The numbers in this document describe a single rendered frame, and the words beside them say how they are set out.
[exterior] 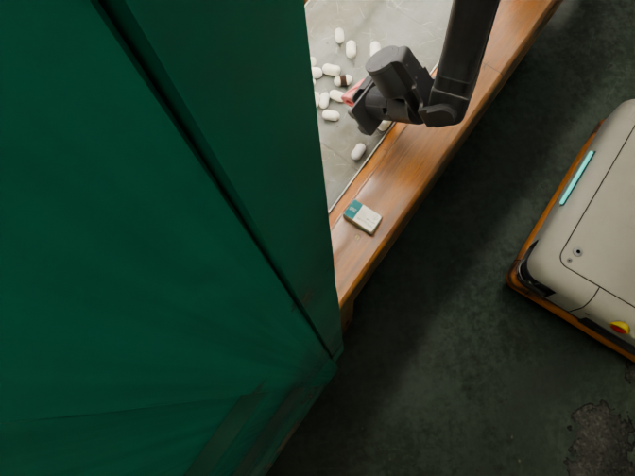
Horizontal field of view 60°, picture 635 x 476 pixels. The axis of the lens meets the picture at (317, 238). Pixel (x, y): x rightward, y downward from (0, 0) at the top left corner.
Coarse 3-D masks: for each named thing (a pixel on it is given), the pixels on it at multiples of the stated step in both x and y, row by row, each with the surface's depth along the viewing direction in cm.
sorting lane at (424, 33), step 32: (320, 0) 113; (352, 0) 113; (384, 0) 112; (416, 0) 112; (448, 0) 112; (320, 32) 111; (352, 32) 111; (384, 32) 110; (416, 32) 110; (320, 64) 109; (352, 64) 109; (320, 128) 106; (352, 128) 105; (352, 160) 104
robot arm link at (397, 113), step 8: (400, 96) 85; (408, 96) 85; (392, 104) 88; (400, 104) 87; (408, 104) 85; (416, 104) 86; (392, 112) 89; (400, 112) 87; (408, 112) 86; (416, 112) 86; (392, 120) 91; (400, 120) 89; (408, 120) 87; (416, 120) 87
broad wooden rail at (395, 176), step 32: (512, 0) 108; (544, 0) 108; (512, 32) 106; (512, 64) 108; (480, 96) 103; (416, 128) 102; (448, 128) 102; (384, 160) 101; (416, 160) 101; (448, 160) 111; (352, 192) 101; (384, 192) 99; (416, 192) 99; (352, 224) 98; (384, 224) 98; (352, 256) 97; (384, 256) 113; (352, 288) 96
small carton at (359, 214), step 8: (352, 200) 97; (352, 208) 97; (360, 208) 97; (368, 208) 97; (344, 216) 98; (352, 216) 96; (360, 216) 96; (368, 216) 96; (376, 216) 96; (360, 224) 96; (368, 224) 96; (376, 224) 96; (368, 232) 97
